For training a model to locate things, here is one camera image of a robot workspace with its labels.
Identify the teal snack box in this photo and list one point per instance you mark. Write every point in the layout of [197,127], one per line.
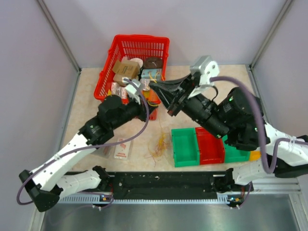
[152,73]

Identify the pink wrapped snack pack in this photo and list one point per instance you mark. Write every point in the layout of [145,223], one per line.
[118,90]

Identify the right green plastic bin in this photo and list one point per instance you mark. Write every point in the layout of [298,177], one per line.
[233,155]

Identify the small brown cardboard box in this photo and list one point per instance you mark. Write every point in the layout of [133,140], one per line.
[118,78]

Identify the white tissue pack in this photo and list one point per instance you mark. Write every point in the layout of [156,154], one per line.
[122,150]

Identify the yellow plastic bin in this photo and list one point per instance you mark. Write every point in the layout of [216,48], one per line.
[254,155]

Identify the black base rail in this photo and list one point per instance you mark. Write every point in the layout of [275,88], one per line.
[171,185]

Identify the white round plate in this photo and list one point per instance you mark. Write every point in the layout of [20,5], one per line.
[137,60]

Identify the left green plastic bin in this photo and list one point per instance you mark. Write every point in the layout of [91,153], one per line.
[185,147]

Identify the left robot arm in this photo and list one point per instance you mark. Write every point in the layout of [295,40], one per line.
[52,181]

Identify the orange bottle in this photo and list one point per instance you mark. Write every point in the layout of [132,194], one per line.
[151,97]

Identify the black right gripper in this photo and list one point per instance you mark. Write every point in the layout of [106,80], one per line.
[169,94]

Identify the red plastic shopping basket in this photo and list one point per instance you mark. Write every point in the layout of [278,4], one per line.
[130,46]

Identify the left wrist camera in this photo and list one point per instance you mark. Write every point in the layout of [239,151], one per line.
[133,89]

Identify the green plastic bin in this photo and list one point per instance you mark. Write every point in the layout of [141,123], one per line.
[233,155]
[185,147]

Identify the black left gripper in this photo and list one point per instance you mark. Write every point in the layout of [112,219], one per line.
[142,109]

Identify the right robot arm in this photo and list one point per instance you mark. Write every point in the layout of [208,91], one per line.
[239,120]

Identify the red plastic bin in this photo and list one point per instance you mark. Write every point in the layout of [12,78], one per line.
[211,149]

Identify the silver foil snack pack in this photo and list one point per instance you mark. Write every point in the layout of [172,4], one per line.
[145,83]

